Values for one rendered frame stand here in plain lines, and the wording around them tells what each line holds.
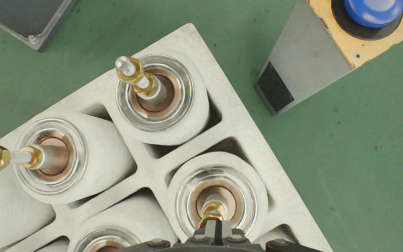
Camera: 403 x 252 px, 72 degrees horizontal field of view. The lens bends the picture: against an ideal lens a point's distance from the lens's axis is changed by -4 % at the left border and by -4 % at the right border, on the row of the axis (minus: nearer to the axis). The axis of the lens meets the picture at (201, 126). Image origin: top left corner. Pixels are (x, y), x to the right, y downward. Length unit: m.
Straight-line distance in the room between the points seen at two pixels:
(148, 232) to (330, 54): 0.22
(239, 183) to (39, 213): 0.25
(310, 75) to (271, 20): 0.30
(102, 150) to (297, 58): 0.21
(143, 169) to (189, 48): 0.16
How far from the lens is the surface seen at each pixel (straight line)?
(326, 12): 0.24
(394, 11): 0.24
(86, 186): 0.30
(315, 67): 0.28
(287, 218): 0.35
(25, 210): 0.38
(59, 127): 0.31
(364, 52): 0.24
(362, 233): 0.59
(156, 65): 0.28
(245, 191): 0.27
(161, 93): 0.26
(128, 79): 0.20
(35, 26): 0.62
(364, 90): 0.59
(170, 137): 0.27
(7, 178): 0.38
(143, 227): 0.29
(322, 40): 0.25
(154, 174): 0.35
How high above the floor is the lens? 0.52
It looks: 84 degrees down
